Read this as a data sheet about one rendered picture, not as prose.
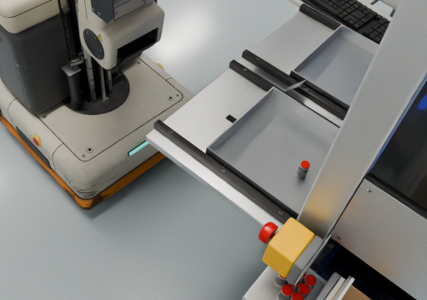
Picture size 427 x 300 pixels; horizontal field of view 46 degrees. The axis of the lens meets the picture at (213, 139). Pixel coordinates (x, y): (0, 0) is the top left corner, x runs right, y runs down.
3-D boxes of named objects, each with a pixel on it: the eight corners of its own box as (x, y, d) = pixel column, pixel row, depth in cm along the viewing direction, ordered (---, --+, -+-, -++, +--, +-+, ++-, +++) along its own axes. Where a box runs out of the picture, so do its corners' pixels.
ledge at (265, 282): (337, 297, 98) (339, 293, 96) (301, 349, 91) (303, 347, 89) (279, 253, 102) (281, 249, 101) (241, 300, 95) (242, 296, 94)
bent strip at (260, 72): (300, 96, 127) (306, 79, 123) (294, 102, 126) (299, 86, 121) (257, 68, 132) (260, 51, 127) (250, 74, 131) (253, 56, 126)
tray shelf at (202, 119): (450, 89, 137) (453, 85, 136) (316, 270, 101) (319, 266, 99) (305, 9, 153) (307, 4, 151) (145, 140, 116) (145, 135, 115)
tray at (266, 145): (389, 172, 115) (394, 163, 112) (332, 249, 102) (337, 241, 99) (271, 95, 126) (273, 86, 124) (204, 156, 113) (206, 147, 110)
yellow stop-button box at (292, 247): (314, 257, 92) (325, 240, 86) (293, 286, 88) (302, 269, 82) (281, 232, 94) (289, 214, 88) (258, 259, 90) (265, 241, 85)
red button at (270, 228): (283, 238, 92) (288, 228, 88) (271, 253, 89) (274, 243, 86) (266, 225, 93) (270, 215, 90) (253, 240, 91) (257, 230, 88)
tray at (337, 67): (446, 95, 133) (452, 85, 130) (404, 152, 119) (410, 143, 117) (338, 34, 144) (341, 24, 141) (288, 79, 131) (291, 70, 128)
